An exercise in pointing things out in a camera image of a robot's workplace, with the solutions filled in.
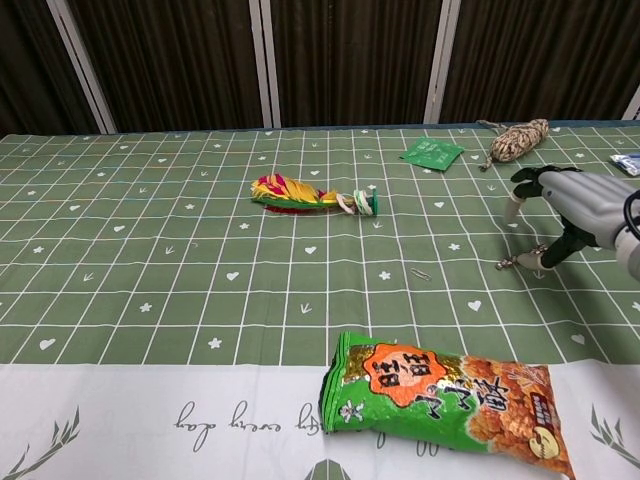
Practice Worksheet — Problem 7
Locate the blue white toothpaste tube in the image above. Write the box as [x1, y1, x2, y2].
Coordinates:
[609, 152, 640, 176]

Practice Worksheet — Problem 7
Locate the beige braided rope bundle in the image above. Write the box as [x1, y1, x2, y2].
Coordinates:
[474, 118, 551, 172]

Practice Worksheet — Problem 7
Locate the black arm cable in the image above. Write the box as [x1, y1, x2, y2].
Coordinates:
[623, 187, 640, 227]

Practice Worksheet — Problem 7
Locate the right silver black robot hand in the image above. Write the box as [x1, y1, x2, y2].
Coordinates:
[504, 166, 634, 273]

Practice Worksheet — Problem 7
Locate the green grid tablecloth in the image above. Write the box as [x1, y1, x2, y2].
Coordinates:
[0, 119, 640, 480]

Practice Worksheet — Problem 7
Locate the grey screen frame post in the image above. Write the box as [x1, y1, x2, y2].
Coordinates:
[422, 0, 459, 124]
[47, 0, 119, 135]
[258, 0, 282, 129]
[623, 84, 640, 121]

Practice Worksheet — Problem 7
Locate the green orange snack bag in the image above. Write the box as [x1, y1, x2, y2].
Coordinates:
[319, 330, 577, 480]

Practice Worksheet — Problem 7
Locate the colourful feather shuttlecock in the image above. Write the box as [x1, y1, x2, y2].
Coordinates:
[250, 173, 381, 217]

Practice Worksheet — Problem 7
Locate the green foil sachet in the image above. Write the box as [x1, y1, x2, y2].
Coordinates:
[398, 135, 465, 174]

